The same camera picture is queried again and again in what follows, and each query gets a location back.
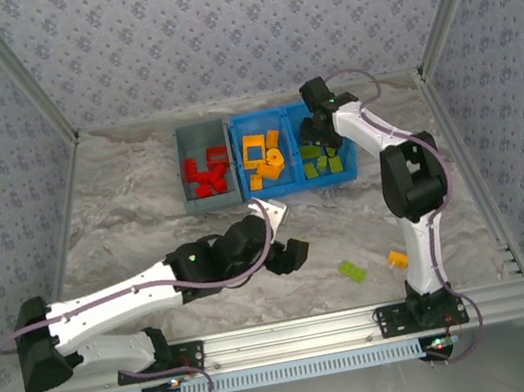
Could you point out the red lego brick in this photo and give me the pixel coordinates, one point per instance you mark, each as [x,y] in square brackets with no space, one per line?
[202,190]
[217,173]
[189,170]

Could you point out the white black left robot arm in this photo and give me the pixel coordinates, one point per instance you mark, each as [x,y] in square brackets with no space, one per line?
[108,304]

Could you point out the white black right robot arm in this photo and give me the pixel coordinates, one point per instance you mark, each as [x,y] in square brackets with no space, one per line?
[361,127]

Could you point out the blue plastic bin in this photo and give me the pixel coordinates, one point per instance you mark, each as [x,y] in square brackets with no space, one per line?
[349,160]
[249,124]

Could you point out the yellow round lego red dot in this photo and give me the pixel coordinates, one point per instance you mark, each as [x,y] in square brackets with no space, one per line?
[275,157]

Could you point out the grey plastic bin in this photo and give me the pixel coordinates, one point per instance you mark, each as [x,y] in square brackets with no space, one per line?
[196,139]

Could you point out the flat green lego plate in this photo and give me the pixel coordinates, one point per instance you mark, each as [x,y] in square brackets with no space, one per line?
[352,271]

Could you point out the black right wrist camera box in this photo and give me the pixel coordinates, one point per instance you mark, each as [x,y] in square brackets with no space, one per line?
[316,94]

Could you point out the yellow window frame lego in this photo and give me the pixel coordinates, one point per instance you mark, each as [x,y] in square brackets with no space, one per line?
[245,153]

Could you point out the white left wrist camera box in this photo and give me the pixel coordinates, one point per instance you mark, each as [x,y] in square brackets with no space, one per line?
[273,214]

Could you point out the aluminium frame rail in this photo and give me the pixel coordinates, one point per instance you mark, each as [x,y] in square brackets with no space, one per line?
[66,205]
[225,105]
[447,122]

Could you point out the red frame lego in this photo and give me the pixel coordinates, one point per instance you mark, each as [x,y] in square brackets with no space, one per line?
[216,151]

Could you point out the wide aluminium base rail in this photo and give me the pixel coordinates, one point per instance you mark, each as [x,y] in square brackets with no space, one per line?
[292,338]

